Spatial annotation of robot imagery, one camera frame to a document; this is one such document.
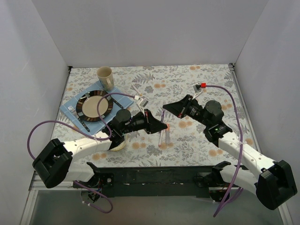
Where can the black base frame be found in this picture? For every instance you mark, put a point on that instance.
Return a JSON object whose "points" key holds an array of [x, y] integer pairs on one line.
{"points": [[198, 181]]}

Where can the purple pen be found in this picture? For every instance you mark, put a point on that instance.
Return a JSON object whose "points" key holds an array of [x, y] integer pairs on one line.
{"points": [[162, 116]]}

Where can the white pen yellow tip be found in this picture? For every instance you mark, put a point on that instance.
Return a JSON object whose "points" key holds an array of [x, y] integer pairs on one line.
{"points": [[137, 91]]}

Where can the black handled table knife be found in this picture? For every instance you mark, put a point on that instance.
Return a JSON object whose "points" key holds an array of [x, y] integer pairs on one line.
{"points": [[118, 104]]}

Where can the silver fork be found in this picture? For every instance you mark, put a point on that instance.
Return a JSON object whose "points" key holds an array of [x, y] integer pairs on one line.
{"points": [[72, 110]]}

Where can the beige mug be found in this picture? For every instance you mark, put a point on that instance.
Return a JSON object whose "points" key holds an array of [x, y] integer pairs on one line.
{"points": [[105, 76]]}

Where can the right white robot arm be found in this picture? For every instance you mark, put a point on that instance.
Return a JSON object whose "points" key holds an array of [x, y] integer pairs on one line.
{"points": [[271, 181]]}

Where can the grey orange highlighter pen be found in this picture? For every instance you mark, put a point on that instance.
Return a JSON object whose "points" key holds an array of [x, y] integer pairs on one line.
{"points": [[167, 137]]}

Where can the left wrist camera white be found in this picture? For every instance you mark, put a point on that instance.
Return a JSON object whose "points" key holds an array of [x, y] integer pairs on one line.
{"points": [[141, 102]]}

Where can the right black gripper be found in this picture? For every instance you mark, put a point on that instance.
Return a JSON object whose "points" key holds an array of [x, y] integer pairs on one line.
{"points": [[185, 108]]}

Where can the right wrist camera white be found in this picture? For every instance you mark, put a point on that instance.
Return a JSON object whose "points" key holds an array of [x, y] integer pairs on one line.
{"points": [[198, 89]]}

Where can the patterned bowl yellow centre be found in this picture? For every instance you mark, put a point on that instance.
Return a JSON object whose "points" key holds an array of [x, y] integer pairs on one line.
{"points": [[120, 146]]}

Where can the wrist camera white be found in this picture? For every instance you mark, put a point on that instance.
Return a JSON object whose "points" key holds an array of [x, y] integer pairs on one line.
{"points": [[198, 89], [141, 102]]}

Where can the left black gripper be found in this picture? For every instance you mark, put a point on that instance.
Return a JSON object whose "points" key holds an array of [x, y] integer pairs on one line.
{"points": [[146, 120]]}

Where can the dark rimmed beige plate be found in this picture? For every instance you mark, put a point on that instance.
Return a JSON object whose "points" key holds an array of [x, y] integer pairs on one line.
{"points": [[87, 103]]}

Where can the blue tiled placemat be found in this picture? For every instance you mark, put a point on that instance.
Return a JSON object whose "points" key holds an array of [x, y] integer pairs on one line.
{"points": [[92, 128]]}

